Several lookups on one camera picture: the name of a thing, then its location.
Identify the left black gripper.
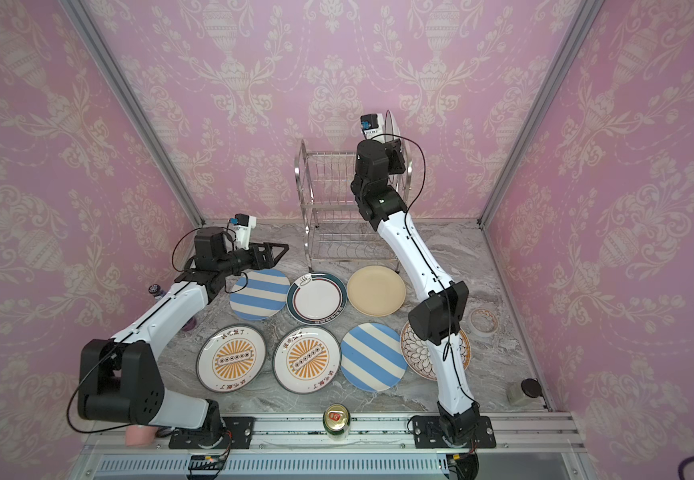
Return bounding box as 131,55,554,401
215,242,287,279

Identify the white plate dark rim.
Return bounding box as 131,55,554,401
381,110,409,165

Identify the green red rimmed white plate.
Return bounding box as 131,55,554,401
286,272,347,326

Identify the plain cream plate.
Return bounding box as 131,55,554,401
347,265,406,318

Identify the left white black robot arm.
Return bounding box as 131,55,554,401
69,225,289,449

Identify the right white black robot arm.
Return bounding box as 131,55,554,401
350,139,481,446

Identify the blue striped plate rear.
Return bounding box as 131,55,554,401
230,269,290,321

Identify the blue striped plate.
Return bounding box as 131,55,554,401
340,323,407,393
230,269,290,321

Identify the orange sunburst plate left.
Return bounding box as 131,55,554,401
196,324,267,393

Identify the orange sunburst plate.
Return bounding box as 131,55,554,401
196,324,267,393
272,326,342,395

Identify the orange sunburst plate right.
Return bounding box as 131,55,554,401
272,326,342,395

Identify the purple bottle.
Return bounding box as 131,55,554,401
148,284,197,332

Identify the blue striped plate front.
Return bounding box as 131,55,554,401
340,323,407,393

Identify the floral pattern plate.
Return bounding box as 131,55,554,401
400,322,471,381

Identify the green gold can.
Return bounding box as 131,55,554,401
322,403,352,440

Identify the tape roll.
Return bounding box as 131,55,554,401
469,308,499,338

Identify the pink cup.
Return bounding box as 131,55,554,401
125,425,159,447

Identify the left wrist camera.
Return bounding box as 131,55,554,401
230,213,257,250

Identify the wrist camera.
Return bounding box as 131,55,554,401
360,113,385,140
230,213,257,250

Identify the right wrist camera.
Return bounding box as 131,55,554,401
360,113,385,140

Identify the silver wire dish rack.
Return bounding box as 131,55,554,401
294,141,400,270

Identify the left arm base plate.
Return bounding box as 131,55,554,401
168,416,255,450

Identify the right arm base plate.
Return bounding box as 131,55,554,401
407,415,497,449

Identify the aluminium rail frame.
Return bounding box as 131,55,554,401
69,412,596,479

